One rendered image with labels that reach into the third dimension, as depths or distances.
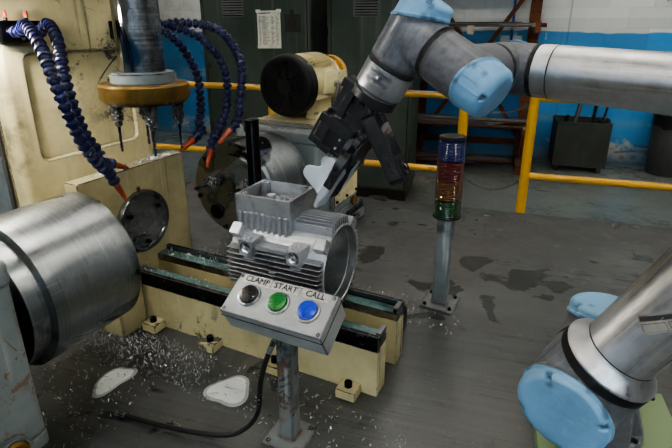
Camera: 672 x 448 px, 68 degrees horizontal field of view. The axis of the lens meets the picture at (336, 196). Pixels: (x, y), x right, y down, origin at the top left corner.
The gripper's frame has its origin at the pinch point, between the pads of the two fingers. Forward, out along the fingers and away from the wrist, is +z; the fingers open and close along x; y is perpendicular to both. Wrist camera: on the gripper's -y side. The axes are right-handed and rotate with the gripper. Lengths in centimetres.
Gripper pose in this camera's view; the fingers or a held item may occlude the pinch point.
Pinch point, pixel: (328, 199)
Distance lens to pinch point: 84.0
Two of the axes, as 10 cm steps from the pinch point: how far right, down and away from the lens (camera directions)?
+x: -4.4, 3.0, -8.5
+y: -7.8, -6.0, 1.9
